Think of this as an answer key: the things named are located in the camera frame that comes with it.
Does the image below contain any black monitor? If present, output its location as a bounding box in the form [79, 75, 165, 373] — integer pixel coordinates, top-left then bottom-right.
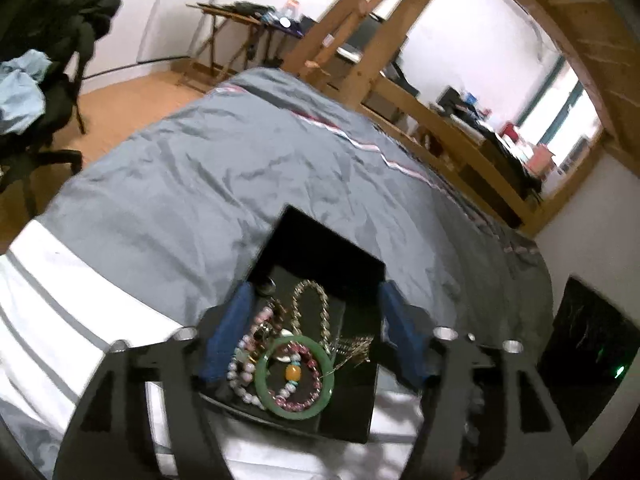
[342, 14, 387, 58]

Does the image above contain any cluttered wooden desk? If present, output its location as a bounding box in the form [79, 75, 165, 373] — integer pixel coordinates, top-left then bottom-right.
[427, 85, 556, 201]

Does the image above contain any black jacket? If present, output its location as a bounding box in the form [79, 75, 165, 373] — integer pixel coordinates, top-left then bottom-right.
[0, 0, 123, 66]

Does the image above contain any green jade bangle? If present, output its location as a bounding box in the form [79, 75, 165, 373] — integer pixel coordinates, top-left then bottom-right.
[254, 336, 335, 419]

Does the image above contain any thin gold necklace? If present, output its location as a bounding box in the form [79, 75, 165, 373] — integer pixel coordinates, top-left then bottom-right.
[327, 334, 375, 375]

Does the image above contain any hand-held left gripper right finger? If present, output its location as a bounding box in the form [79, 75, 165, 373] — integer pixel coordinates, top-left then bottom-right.
[378, 280, 577, 480]

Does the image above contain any black jewelry box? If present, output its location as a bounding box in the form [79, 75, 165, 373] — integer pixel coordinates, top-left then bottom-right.
[199, 204, 389, 445]

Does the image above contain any dark pink bead bracelet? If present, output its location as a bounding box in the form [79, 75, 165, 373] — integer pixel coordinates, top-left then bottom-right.
[265, 344, 325, 411]

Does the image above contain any white striped wardrobe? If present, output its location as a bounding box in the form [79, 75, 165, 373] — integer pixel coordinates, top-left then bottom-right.
[80, 0, 236, 83]

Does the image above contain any light blue garment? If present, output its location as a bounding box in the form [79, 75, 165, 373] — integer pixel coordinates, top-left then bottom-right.
[0, 49, 53, 136]

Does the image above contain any wooden bed frame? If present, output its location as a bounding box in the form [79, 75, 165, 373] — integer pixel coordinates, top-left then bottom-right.
[280, 0, 640, 236]

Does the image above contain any window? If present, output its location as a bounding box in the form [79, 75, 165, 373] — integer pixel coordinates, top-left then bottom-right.
[515, 52, 603, 178]

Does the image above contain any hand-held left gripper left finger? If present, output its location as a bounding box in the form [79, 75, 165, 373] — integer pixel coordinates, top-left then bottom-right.
[52, 281, 257, 480]

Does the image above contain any black office chair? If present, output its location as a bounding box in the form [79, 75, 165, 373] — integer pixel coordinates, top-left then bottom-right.
[0, 0, 88, 216]

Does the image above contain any wooden folding table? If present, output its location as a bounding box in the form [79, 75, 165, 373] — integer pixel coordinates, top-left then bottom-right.
[175, 2, 281, 92]

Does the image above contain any pale pink bead bracelet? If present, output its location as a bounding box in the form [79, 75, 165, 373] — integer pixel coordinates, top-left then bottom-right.
[226, 304, 276, 411]

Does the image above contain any amber and white bead bracelet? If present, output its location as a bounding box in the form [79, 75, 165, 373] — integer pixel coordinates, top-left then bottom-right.
[272, 352, 303, 397]

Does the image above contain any grey striped blanket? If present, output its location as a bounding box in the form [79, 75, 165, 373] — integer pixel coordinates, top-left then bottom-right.
[0, 67, 553, 480]

